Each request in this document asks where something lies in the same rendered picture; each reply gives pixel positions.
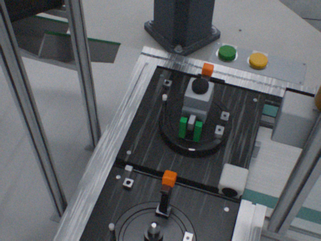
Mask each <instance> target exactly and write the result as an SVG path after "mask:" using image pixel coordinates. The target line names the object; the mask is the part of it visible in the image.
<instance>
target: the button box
mask: <svg viewBox="0 0 321 241"><path fill-rule="evenodd" d="M225 45H228V44H226V43H221V42H215V44H214V47H213V50H212V52H211V56H210V58H209V60H208V62H211V63H215V64H217V65H221V66H225V67H229V68H234V69H238V70H242V71H246V72H250V73H255V74H259V75H261V76H265V77H269V78H274V79H278V80H282V81H286V82H290V83H295V84H299V85H301V86H303V85H304V79H305V74H306V68H307V63H304V62H299V61H295V60H290V59H286V58H282V57H277V56H273V55H269V54H268V53H264V52H259V51H255V50H249V49H245V48H241V47H237V46H233V45H228V46H232V47H234V48H235V49H236V57H235V58H234V59H233V60H231V61H225V60H222V59H221V58H219V56H218V49H219V48H220V47H222V46H225ZM256 52H258V53H263V54H264V55H265V56H266V57H267V59H268V62H267V65H266V67H264V68H261V69H258V68H254V67H252V66H251V65H250V64H249V57H250V55H252V54H253V53H256Z"/></svg>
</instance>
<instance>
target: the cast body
mask: <svg viewBox="0 0 321 241"><path fill-rule="evenodd" d="M213 95H214V83H212V82H208V81H207V80H205V79H203V78H197V79H196V78H191V79H190V82H189V83H188V87H187V89H186V92H185V95H184V105H183V108H182V117H185V118H187V119H188V120H189V121H188V125H187V130H191V131H192V130H193V128H194V124H195V122H196V121H200V122H203V124H204V123H205V121H206V118H207V114H208V111H209V110H210V107H211V103H212V100H213Z"/></svg>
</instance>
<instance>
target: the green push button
mask: <svg viewBox="0 0 321 241"><path fill-rule="evenodd" d="M218 56H219V58H221V59H222V60H225V61H231V60H233V59H234V58H235V57H236V49H235V48H234V47H232V46H228V45H225V46H222V47H220V48H219V49H218Z"/></svg>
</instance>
